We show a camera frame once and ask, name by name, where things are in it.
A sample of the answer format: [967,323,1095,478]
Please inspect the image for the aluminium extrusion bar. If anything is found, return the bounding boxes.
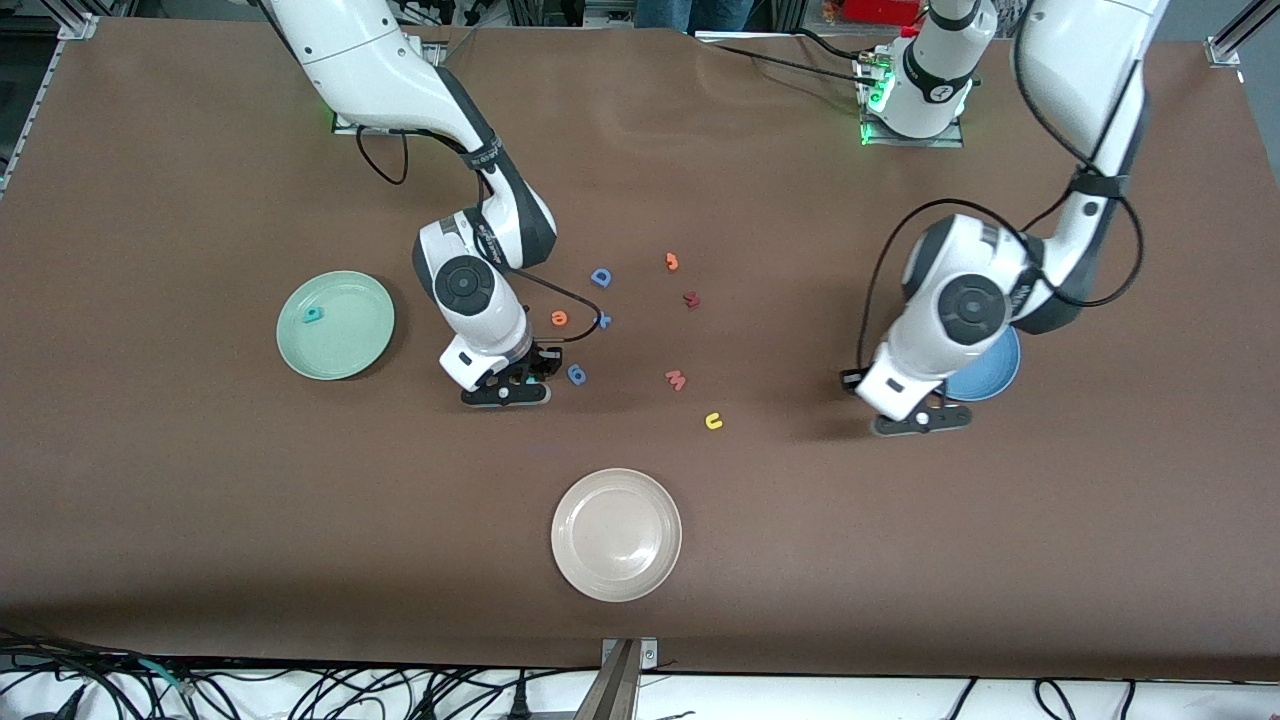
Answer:
[575,637,661,720]

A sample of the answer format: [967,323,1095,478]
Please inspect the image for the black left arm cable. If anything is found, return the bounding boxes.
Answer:
[855,0,1146,376]

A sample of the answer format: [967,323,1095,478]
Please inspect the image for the beige plate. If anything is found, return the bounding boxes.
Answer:
[550,468,683,603]

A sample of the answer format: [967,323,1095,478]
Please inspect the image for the brown table cover mat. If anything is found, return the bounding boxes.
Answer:
[0,18,1280,681]

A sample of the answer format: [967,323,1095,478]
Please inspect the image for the blue plate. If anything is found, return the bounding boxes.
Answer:
[945,325,1022,403]

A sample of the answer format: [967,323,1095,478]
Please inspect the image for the black cable across table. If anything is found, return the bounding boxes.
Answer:
[700,30,871,86]

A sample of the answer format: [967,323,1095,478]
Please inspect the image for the person in blue jeans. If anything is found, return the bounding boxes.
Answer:
[635,0,756,33]

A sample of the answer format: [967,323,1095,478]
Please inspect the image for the pale green plate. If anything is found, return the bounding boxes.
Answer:
[276,270,396,381]

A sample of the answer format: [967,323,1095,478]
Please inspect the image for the teal cable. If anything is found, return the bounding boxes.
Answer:
[138,657,196,696]

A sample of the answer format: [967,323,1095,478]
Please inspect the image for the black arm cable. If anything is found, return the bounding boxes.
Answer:
[855,0,1146,376]
[355,125,603,351]

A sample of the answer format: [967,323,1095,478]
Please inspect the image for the red box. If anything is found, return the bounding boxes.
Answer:
[840,0,926,26]

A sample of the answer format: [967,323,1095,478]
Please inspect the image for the aluminium frame rail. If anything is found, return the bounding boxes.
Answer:
[0,10,101,196]
[1205,0,1280,69]

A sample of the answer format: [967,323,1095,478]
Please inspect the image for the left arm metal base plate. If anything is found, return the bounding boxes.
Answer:
[860,50,966,149]

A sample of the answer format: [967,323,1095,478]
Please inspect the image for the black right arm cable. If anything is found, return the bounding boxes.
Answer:
[355,125,603,351]

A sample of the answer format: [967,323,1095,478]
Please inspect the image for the tangled black cables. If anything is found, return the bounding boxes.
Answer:
[0,628,601,720]

